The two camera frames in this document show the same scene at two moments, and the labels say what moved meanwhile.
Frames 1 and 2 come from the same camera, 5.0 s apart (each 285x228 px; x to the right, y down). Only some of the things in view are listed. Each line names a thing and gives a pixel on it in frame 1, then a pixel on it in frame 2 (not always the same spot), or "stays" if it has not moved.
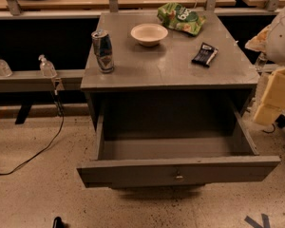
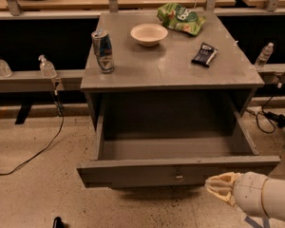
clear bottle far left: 1,66 stays
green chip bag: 175,16 stays
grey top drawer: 173,141 stays
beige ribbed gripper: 282,38 to 249,192
